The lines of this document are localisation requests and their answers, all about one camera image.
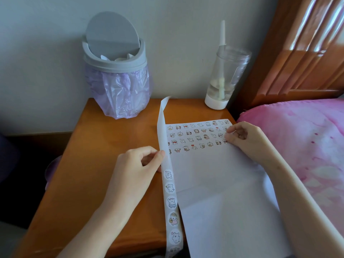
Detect clear bottle with white base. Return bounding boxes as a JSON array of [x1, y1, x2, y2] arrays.
[[204, 45, 252, 110]]

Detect white sticker backing strip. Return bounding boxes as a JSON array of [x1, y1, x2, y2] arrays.
[[157, 96, 184, 258]]

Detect row of round cartoon stickers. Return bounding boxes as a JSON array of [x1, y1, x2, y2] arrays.
[[163, 169, 182, 257]]

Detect purple translucent object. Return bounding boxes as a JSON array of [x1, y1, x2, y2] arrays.
[[44, 155, 63, 192]]

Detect person's left forearm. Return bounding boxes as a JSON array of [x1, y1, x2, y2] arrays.
[[56, 204, 132, 258]]

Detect wooden bed headboard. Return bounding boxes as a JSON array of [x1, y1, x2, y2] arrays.
[[231, 0, 344, 119]]

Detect person's right hand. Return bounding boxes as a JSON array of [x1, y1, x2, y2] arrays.
[[224, 121, 278, 166]]

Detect white crumpled tissue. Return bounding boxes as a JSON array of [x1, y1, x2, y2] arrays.
[[100, 53, 135, 62]]

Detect wooden bedside table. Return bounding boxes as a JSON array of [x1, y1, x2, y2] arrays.
[[12, 98, 237, 258]]

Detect white paper sheet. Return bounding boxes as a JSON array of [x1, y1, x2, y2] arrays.
[[164, 119, 293, 258]]

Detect person's right forearm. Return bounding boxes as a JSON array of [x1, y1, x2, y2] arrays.
[[258, 152, 344, 258]]

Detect purple plastic bin bag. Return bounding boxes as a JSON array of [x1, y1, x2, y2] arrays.
[[85, 64, 151, 120]]

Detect grey swing-lid waste bin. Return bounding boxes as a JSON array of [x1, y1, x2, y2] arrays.
[[82, 11, 148, 73]]

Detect pink patterned bedding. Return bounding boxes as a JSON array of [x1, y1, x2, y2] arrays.
[[236, 97, 344, 237]]

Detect person's left hand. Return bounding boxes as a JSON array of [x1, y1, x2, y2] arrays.
[[106, 146, 165, 216]]

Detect rows of small cartoon stickers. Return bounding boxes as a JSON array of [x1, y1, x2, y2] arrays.
[[167, 120, 233, 154]]

